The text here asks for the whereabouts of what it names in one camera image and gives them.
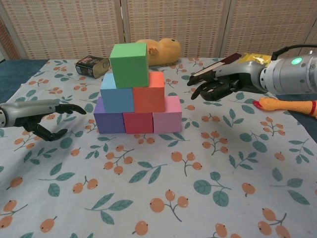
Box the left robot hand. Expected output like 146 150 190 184
3 99 87 142

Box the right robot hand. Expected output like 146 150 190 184
187 60 267 101

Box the purple cube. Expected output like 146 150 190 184
94 96 127 134

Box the light blue cube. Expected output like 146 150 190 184
100 73 136 114

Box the light pink cube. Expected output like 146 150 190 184
152 96 183 134

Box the orange cube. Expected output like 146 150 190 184
133 71 166 114

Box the green cube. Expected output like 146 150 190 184
109 42 150 89

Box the magenta red cube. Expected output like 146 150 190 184
123 112 154 134

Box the yellow marshmallow bag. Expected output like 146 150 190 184
241 53 273 67

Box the dark red folded fan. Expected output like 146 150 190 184
189 53 243 84

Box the yellow rubber chicken toy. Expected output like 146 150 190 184
253 97 317 117

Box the black luncheon meat can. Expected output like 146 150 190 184
75 56 111 79

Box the yellow plush animal toy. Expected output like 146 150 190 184
135 37 181 67

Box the floral print tablecloth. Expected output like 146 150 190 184
0 57 317 238

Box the bamboo folding screen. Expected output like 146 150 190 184
0 0 317 60

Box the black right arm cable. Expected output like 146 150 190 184
271 44 317 60

